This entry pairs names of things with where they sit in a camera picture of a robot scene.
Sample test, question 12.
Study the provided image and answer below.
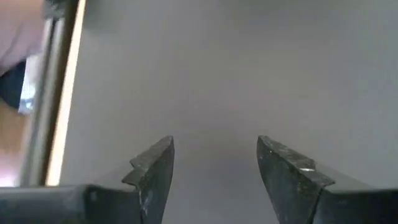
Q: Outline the silver aluminium extrusion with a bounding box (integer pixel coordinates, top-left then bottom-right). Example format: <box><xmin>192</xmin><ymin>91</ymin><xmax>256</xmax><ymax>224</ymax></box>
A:
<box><xmin>20</xmin><ymin>17</ymin><xmax>63</xmax><ymax>187</ymax></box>

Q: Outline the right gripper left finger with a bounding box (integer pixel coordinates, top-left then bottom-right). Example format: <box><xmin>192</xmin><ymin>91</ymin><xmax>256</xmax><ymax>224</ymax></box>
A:
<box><xmin>0</xmin><ymin>135</ymin><xmax>175</xmax><ymax>224</ymax></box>

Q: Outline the person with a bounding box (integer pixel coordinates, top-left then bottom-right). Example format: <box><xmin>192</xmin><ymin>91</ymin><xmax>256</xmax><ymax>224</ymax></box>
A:
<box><xmin>0</xmin><ymin>0</ymin><xmax>46</xmax><ymax>110</ymax></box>

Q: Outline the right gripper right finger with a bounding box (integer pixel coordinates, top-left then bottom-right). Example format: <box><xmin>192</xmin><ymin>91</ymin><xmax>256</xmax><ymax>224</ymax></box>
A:
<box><xmin>256</xmin><ymin>134</ymin><xmax>398</xmax><ymax>224</ymax></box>

